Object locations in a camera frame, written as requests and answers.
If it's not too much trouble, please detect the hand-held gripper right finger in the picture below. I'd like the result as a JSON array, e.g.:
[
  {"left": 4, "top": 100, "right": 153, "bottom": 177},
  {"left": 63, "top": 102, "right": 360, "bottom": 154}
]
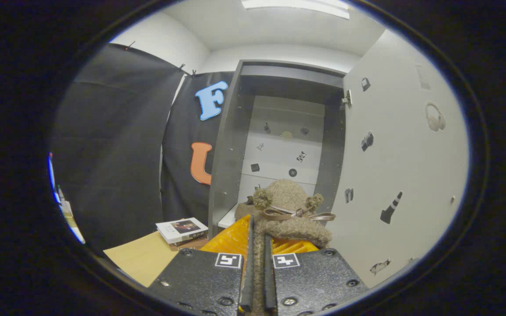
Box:
[{"left": 263, "top": 234, "right": 370, "bottom": 316}]

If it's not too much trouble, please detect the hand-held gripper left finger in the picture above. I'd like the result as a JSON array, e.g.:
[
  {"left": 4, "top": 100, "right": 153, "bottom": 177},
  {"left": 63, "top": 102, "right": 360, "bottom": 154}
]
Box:
[{"left": 148, "top": 214, "right": 254, "bottom": 316}]

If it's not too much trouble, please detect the brown fuzzy shoe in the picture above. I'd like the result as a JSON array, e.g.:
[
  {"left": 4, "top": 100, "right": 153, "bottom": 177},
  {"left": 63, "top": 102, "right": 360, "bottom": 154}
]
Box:
[{"left": 235, "top": 179, "right": 336, "bottom": 316}]

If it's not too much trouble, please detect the grey shoe cabinet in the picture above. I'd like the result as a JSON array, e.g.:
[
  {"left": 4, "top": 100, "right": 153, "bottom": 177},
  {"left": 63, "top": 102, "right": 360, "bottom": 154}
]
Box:
[{"left": 208, "top": 59, "right": 352, "bottom": 240}]

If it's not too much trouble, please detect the grey shoe cabinet door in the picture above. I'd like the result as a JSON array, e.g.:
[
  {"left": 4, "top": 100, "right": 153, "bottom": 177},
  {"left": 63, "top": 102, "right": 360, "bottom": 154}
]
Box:
[{"left": 325, "top": 29, "right": 470, "bottom": 290}]

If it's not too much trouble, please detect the stack of books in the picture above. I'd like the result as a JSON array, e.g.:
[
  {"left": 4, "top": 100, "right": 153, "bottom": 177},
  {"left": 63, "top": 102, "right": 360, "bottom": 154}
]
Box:
[{"left": 155, "top": 217, "right": 210, "bottom": 251}]

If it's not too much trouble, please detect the tan cardboard floor sheet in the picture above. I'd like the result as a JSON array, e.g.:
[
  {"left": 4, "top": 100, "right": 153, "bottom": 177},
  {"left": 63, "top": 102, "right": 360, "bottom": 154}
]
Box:
[{"left": 103, "top": 231, "right": 212, "bottom": 288}]

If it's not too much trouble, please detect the black backdrop cloth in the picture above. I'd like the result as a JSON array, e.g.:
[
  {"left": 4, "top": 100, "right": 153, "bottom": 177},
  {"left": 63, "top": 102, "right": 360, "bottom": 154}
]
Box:
[{"left": 51, "top": 43, "right": 236, "bottom": 255}]

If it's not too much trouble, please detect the large ceiling light panel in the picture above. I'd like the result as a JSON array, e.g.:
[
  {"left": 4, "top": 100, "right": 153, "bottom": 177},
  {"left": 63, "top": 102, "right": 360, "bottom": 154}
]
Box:
[{"left": 241, "top": 0, "right": 350, "bottom": 20}]

